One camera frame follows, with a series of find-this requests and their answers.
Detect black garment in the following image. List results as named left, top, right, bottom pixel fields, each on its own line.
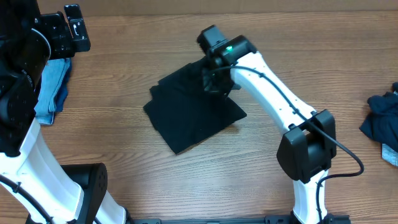
left=144, top=58, right=247, bottom=154

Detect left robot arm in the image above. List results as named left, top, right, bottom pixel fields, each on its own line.
left=1, top=0, right=132, bottom=224

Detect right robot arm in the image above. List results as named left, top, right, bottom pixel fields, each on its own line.
left=197, top=26, right=336, bottom=223

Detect folded light blue jeans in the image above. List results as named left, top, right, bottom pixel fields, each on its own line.
left=35, top=58, right=72, bottom=125

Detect dark navy garment pile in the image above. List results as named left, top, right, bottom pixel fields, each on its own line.
left=359, top=82, right=397, bottom=150

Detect light denim fabric piece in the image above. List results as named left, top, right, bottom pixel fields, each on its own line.
left=381, top=144, right=398, bottom=167

